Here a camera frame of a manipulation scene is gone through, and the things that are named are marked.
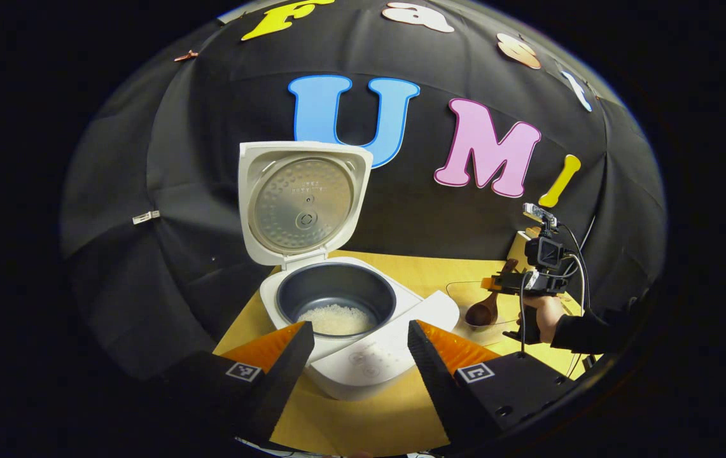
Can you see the black backdrop cloth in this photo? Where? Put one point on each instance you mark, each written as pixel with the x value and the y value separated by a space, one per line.
pixel 178 159

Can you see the copper clip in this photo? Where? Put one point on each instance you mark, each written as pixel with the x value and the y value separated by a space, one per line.
pixel 186 56

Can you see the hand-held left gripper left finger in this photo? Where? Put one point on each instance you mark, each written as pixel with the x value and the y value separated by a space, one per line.
pixel 289 375

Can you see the brown wooden spoon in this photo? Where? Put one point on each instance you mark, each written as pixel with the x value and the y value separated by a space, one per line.
pixel 482 312

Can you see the white rice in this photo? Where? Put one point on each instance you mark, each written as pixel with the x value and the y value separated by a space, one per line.
pixel 337 320

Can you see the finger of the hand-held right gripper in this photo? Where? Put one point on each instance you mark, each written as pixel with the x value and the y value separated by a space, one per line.
pixel 512 283

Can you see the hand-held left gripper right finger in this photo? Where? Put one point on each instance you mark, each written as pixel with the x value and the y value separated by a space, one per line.
pixel 436 375

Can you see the white rice cooker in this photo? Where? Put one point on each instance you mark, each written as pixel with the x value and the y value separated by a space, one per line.
pixel 305 203

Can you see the white toaster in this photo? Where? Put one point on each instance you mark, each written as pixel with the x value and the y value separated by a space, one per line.
pixel 518 245

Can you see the clear plastic container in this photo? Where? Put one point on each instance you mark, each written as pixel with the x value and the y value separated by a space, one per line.
pixel 461 296

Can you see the white clip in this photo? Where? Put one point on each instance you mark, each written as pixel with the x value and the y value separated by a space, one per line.
pixel 146 217

